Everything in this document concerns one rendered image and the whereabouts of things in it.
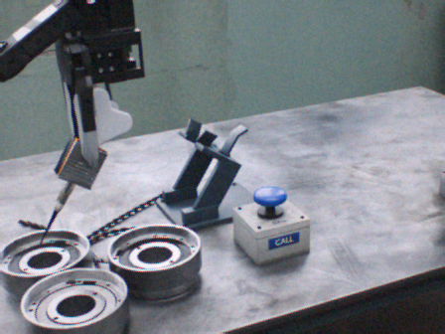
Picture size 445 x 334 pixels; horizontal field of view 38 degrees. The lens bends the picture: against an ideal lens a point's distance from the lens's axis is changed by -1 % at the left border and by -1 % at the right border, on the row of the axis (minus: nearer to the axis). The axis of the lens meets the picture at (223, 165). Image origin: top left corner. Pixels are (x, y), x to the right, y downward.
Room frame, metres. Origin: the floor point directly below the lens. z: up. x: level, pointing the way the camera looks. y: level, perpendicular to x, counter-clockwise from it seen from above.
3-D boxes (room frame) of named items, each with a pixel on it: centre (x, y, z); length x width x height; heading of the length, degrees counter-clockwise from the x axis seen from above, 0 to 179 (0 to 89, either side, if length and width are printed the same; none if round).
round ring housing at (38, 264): (0.64, 0.21, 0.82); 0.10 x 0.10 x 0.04
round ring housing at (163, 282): (0.64, 0.08, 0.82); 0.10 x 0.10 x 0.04
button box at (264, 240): (0.70, -0.06, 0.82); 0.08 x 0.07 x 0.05; 111
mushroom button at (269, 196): (0.69, -0.05, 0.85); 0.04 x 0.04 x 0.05
